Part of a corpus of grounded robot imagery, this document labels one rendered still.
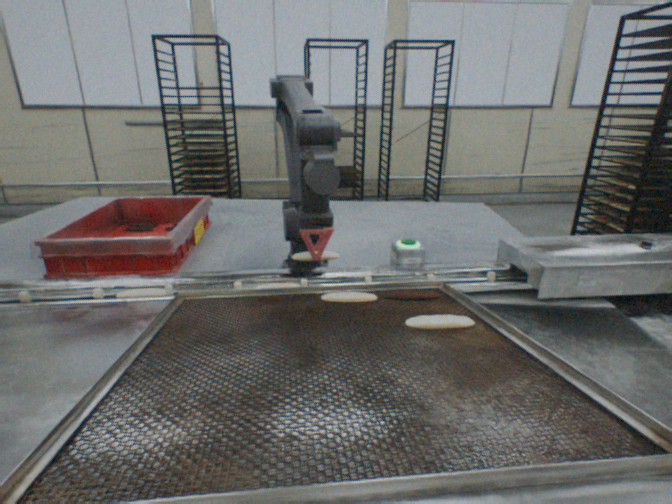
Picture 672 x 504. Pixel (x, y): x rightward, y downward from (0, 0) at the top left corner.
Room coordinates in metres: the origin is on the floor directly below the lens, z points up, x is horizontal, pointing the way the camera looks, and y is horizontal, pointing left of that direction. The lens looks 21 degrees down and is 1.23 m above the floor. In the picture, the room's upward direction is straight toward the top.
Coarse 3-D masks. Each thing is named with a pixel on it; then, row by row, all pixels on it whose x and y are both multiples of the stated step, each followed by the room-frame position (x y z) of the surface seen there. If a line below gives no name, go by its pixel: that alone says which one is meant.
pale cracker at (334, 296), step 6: (330, 294) 0.64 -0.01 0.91; (336, 294) 0.64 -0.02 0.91; (342, 294) 0.64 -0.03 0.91; (348, 294) 0.63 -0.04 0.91; (354, 294) 0.63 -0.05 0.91; (360, 294) 0.63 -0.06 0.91; (366, 294) 0.64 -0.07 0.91; (372, 294) 0.64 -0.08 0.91; (324, 300) 0.63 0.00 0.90; (330, 300) 0.62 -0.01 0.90; (336, 300) 0.62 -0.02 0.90; (342, 300) 0.62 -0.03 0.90; (348, 300) 0.62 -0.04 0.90; (354, 300) 0.62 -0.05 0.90; (360, 300) 0.62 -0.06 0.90; (366, 300) 0.62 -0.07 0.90; (372, 300) 0.62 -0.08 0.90
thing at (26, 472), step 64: (192, 320) 0.55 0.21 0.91; (256, 320) 0.54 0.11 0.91; (320, 320) 0.54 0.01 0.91; (384, 320) 0.53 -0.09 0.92; (128, 384) 0.35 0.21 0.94; (256, 384) 0.35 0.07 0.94; (448, 384) 0.34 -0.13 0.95; (576, 384) 0.34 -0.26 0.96; (64, 448) 0.25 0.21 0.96; (192, 448) 0.25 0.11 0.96; (256, 448) 0.25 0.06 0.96; (448, 448) 0.25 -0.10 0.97; (512, 448) 0.24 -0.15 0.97; (576, 448) 0.24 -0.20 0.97; (640, 448) 0.24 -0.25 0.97
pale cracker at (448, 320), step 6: (414, 318) 0.52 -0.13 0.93; (420, 318) 0.51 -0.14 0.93; (426, 318) 0.51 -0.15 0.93; (432, 318) 0.51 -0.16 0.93; (438, 318) 0.51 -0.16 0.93; (444, 318) 0.51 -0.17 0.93; (450, 318) 0.51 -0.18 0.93; (456, 318) 0.51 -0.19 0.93; (462, 318) 0.51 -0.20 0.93; (468, 318) 0.52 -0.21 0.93; (408, 324) 0.51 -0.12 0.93; (414, 324) 0.50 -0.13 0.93; (420, 324) 0.50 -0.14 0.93; (426, 324) 0.50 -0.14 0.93; (432, 324) 0.50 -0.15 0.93; (438, 324) 0.50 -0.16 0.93; (444, 324) 0.50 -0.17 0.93; (450, 324) 0.50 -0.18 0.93; (456, 324) 0.50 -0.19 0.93; (462, 324) 0.50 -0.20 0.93; (468, 324) 0.50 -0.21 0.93
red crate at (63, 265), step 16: (160, 224) 1.35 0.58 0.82; (208, 224) 1.32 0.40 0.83; (192, 240) 1.11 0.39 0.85; (64, 256) 0.89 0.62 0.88; (112, 256) 0.91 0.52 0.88; (128, 256) 0.91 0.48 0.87; (144, 256) 0.91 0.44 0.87; (160, 256) 0.92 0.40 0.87; (176, 256) 0.94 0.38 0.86; (48, 272) 0.90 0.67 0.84; (64, 272) 0.90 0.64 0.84; (80, 272) 0.90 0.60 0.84; (96, 272) 0.90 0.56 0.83; (112, 272) 0.90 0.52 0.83; (128, 272) 0.91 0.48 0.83; (144, 272) 0.91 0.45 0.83; (160, 272) 0.91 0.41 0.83; (176, 272) 0.92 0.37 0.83
